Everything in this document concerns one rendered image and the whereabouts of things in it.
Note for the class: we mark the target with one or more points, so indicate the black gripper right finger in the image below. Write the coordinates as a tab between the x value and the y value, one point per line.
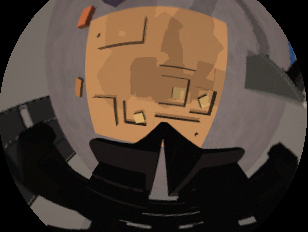
183	159

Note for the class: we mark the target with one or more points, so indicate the purple block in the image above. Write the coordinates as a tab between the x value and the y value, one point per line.
113	2

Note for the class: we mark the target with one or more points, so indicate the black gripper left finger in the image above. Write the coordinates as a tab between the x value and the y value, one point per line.
141	157

